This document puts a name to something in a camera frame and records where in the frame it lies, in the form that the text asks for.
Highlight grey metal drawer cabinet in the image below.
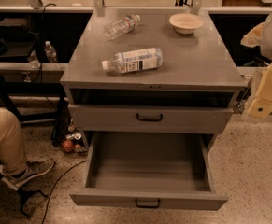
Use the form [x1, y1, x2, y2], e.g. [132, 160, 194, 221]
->
[61, 7, 244, 147]

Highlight grey sneaker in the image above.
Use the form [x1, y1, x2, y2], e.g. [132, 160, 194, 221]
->
[7, 159, 55, 188]

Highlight person leg khaki trousers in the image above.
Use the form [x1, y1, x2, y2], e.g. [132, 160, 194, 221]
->
[0, 108, 27, 177]

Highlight silver drink can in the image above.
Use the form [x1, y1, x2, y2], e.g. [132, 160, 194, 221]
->
[66, 132, 82, 140]

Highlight open grey lower drawer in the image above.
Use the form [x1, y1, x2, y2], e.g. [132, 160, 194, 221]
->
[70, 132, 228, 211]

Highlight closed grey upper drawer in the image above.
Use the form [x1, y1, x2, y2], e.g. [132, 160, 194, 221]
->
[69, 105, 233, 134]

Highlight small upright water bottle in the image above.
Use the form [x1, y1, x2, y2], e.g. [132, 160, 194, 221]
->
[44, 41, 58, 63]

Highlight red apple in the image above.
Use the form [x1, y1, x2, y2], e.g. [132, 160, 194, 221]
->
[62, 140, 74, 153]

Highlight black chair base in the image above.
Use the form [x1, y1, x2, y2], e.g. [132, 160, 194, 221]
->
[0, 161, 48, 218]

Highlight clear crumpled plastic bottle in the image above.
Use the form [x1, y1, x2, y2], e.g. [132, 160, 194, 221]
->
[104, 15, 140, 40]

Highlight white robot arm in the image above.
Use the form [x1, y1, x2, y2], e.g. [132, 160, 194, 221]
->
[240, 13, 272, 119]

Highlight black floor cable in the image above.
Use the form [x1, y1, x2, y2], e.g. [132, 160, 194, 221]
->
[40, 159, 87, 224]

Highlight blue labelled plastic bottle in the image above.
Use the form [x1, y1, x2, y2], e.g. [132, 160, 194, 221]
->
[102, 48, 163, 74]

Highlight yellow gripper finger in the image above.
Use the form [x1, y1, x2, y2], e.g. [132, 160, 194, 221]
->
[240, 22, 264, 48]
[247, 64, 272, 119]

